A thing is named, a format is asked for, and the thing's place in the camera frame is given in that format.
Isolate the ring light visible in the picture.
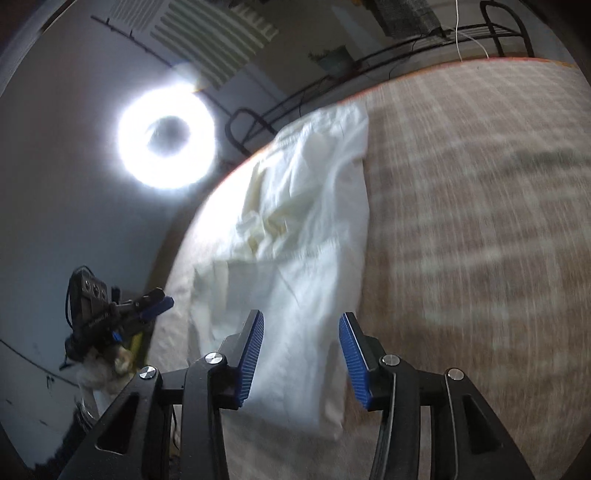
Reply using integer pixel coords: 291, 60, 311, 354
116, 82, 218, 190

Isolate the black metal bed frame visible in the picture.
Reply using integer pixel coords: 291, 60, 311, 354
225, 0, 536, 155

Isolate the potted plant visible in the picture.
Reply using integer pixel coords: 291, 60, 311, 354
308, 45, 356, 78

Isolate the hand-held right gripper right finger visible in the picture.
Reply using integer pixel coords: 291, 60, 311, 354
338, 312, 536, 480

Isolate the person's left hand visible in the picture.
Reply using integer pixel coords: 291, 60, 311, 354
90, 344, 137, 377

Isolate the orange patterned bed sheet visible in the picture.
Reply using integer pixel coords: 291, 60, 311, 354
203, 55, 573, 195

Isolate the dark mesh cloth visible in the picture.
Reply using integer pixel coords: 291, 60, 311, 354
369, 0, 439, 38

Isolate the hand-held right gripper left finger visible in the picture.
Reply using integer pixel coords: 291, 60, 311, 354
58, 309, 265, 480

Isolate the beige checked blanket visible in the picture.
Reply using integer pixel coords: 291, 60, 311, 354
148, 58, 591, 480

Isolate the white cable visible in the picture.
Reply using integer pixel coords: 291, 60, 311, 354
455, 0, 492, 63

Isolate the white shirt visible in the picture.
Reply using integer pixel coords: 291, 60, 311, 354
187, 102, 370, 444

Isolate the striped hanging cloth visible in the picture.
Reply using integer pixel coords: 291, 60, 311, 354
111, 0, 280, 90

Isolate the person's left forearm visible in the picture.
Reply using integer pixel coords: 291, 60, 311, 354
74, 360, 125, 409

